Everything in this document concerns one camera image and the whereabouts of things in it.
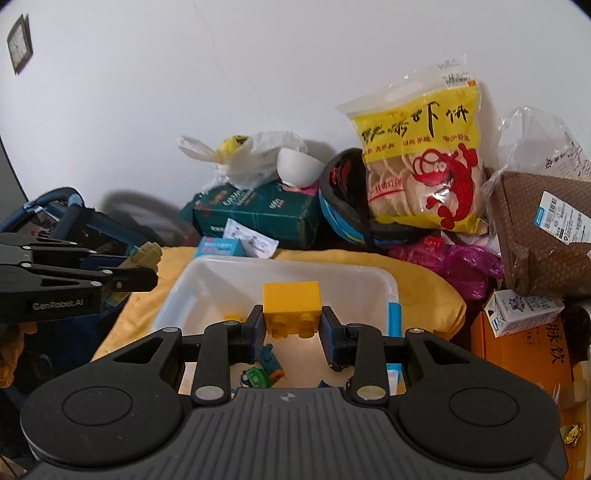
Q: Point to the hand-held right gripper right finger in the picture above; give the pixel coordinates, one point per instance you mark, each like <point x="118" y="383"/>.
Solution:
<point x="330" y="339"/>

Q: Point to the yellow shrimp cracker bag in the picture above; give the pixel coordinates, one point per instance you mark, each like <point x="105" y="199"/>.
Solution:
<point x="415" y="152"/>

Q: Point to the orange box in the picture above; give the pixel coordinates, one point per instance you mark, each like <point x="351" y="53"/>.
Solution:
<point x="521" y="369"/>

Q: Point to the blue and black helmet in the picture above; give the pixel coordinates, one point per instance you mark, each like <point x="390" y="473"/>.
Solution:
<point x="346" y="207"/>

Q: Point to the large yellow toy block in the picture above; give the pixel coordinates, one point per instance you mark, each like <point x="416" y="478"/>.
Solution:
<point x="292" y="307"/>

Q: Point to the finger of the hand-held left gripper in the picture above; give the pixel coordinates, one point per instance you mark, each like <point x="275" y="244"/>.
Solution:
<point x="83" y="259"/>
<point x="134" y="280"/>

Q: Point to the white plastic storage bin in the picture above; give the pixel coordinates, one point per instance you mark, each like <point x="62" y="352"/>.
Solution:
<point x="221" y="286"/>

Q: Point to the white plastic bag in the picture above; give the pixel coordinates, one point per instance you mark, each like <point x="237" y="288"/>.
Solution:
<point x="244" y="157"/>

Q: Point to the brown parcel bag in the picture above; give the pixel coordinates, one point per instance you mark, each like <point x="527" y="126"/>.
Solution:
<point x="540" y="235"/>

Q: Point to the green toy car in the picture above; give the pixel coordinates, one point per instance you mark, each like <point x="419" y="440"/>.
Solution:
<point x="256" y="378"/>

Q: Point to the clear plastic bag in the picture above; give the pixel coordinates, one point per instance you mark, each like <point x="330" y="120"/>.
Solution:
<point x="545" y="138"/>

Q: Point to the blue card box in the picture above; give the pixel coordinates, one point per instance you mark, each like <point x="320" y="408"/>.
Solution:
<point x="220" y="247"/>

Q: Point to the small white carton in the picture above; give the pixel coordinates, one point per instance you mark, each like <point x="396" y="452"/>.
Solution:
<point x="524" y="312"/>

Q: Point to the teal toy figure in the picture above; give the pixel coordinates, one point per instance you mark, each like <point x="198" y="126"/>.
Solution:
<point x="272" y="364"/>

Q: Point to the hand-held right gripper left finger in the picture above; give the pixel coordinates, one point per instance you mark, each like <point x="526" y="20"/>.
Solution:
<point x="256" y="332"/>

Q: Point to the green tissue pack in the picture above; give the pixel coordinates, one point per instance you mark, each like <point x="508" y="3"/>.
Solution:
<point x="258" y="213"/>

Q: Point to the gold wrapped candy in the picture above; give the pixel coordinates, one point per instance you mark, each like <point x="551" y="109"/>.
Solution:
<point x="570" y="434"/>

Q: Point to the olive toy tank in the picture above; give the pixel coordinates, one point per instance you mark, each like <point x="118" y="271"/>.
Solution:
<point x="147" y="255"/>

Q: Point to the blue and black bag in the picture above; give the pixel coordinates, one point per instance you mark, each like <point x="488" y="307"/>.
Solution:
<point x="69" y="217"/>

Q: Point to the yellow blanket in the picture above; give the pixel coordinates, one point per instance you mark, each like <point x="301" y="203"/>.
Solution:
<point x="415" y="286"/>

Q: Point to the white bowl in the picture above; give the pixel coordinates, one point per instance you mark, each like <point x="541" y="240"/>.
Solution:
<point x="298" y="168"/>

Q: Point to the pink plastic bag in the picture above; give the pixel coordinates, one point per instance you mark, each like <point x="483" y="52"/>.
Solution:
<point x="448" y="264"/>

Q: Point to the white sachet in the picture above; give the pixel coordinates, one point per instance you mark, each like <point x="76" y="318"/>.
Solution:
<point x="251" y="240"/>

